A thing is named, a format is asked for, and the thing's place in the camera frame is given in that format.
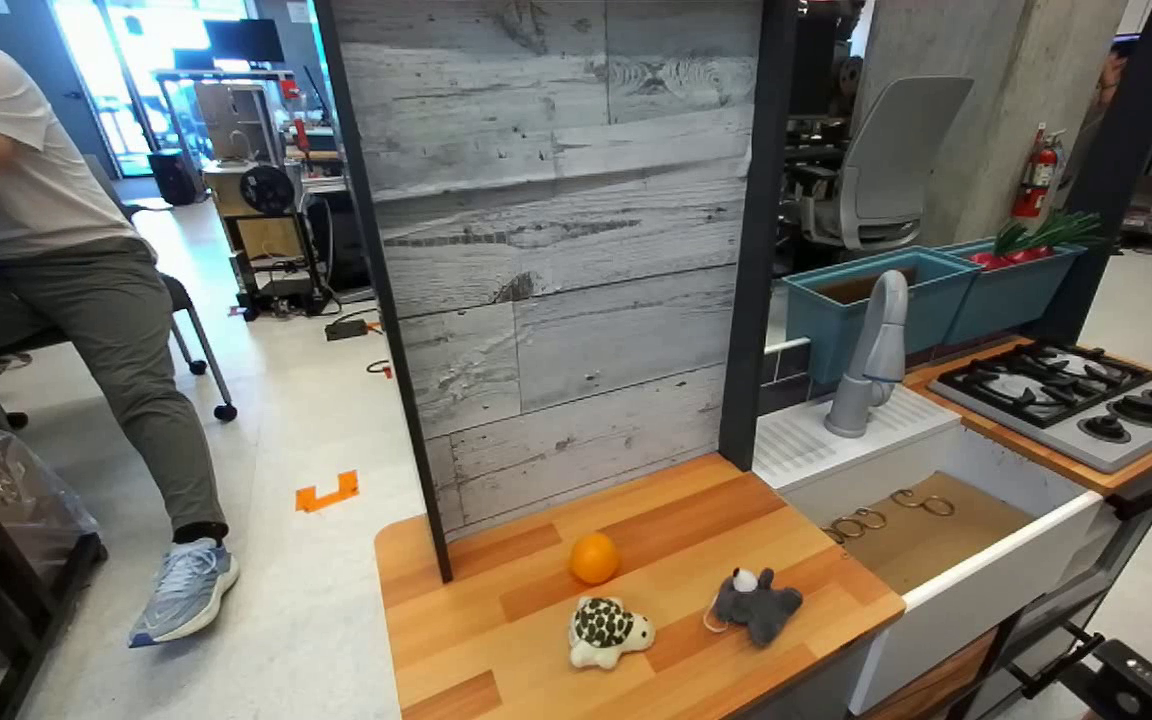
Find gray wood-pattern backdrop panel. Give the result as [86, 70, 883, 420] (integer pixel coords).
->
[326, 0, 769, 538]

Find orange fruit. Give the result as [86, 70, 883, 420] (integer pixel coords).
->
[566, 533, 625, 589]

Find spotted turtle plush toy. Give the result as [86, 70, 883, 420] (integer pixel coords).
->
[564, 592, 658, 673]

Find teal planter box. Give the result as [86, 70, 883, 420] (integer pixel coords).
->
[928, 235, 1087, 353]
[778, 250, 980, 396]

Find gray plush animal toy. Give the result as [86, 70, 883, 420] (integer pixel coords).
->
[700, 566, 807, 652]

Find equipment cart with devices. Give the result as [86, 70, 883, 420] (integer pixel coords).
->
[151, 65, 347, 326]

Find gray office chair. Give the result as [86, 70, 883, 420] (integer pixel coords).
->
[801, 73, 974, 257]

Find black rolling chair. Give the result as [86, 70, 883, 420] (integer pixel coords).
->
[0, 272, 239, 433]

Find tan tray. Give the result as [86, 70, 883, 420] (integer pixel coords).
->
[822, 469, 1035, 595]

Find light blue sneaker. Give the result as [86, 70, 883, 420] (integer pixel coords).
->
[129, 538, 245, 652]

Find white sink basin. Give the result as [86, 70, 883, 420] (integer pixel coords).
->
[747, 386, 1119, 716]

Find red fire extinguisher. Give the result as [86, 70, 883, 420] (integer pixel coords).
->
[1007, 124, 1063, 223]

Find gray stove top black burners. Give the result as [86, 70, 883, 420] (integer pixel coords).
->
[928, 334, 1152, 475]

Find green artificial plant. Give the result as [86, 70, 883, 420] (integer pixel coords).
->
[989, 207, 1119, 263]

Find seated person white shirt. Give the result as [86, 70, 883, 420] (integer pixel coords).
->
[0, 26, 233, 544]

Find black storage bin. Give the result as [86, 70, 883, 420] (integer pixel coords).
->
[0, 426, 110, 720]

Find black backdrop post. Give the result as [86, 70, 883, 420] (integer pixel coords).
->
[311, 0, 454, 589]
[1030, 0, 1152, 349]
[714, 0, 801, 472]

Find long gold wire puzzle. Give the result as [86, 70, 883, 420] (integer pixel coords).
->
[828, 510, 909, 548]

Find short gold wire puzzle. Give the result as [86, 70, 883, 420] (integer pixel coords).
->
[913, 483, 960, 527]

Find black metal stand frame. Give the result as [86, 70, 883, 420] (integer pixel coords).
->
[960, 458, 1152, 720]

